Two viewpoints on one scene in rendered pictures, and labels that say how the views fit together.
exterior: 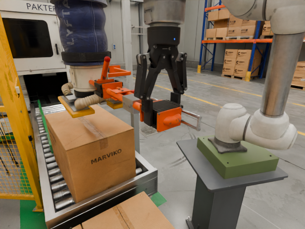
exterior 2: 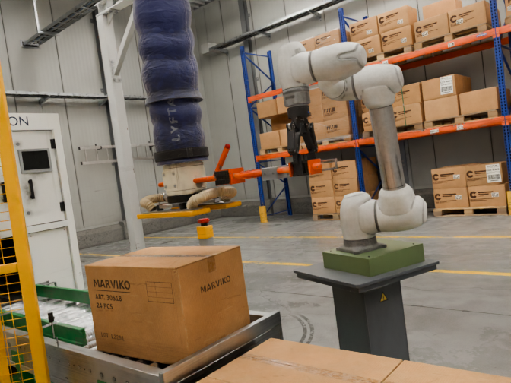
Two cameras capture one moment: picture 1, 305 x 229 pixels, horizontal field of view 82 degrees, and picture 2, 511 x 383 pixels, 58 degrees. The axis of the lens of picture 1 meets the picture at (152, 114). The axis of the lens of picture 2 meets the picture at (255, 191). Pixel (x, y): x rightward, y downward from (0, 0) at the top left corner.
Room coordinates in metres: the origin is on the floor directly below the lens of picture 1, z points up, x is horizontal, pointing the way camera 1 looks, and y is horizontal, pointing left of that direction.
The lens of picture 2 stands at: (-1.04, 0.57, 1.28)
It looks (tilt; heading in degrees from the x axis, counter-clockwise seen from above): 3 degrees down; 345
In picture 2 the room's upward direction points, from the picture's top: 8 degrees counter-clockwise
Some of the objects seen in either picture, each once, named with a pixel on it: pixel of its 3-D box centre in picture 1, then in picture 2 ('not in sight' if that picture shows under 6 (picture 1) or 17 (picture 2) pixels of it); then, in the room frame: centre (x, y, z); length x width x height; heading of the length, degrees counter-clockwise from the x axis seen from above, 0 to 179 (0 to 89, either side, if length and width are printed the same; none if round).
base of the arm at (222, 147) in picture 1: (225, 139); (357, 242); (1.00, -0.47, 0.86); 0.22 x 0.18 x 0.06; 7
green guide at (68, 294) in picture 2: not in sight; (89, 294); (2.24, 0.90, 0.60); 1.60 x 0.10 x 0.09; 35
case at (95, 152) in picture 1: (89, 146); (167, 299); (1.10, 0.46, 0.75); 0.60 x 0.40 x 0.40; 39
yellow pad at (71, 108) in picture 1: (74, 101); (171, 210); (0.87, 0.40, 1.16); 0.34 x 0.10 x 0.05; 36
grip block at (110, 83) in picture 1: (109, 88); (229, 176); (0.72, 0.18, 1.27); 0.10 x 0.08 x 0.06; 126
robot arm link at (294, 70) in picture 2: not in sight; (296, 65); (0.43, -0.04, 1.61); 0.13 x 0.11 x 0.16; 48
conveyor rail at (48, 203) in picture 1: (38, 140); (24, 351); (1.61, 1.19, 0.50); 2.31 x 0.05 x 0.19; 35
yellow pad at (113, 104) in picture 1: (109, 95); (204, 203); (0.98, 0.25, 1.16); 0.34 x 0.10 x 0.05; 36
